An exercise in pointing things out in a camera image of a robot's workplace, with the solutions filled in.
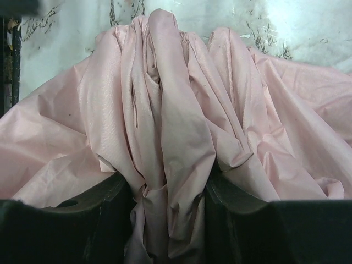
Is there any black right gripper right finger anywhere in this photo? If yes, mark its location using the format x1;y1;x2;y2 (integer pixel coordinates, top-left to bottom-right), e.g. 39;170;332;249
205;172;351;263

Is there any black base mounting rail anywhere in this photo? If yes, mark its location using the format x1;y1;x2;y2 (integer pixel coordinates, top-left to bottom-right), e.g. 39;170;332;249
1;17;21;116

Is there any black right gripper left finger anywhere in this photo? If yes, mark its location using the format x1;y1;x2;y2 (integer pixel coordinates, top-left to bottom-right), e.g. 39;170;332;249
1;173;134;263

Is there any pink folding umbrella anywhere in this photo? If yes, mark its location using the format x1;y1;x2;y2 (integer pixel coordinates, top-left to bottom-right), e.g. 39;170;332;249
1;9;351;263

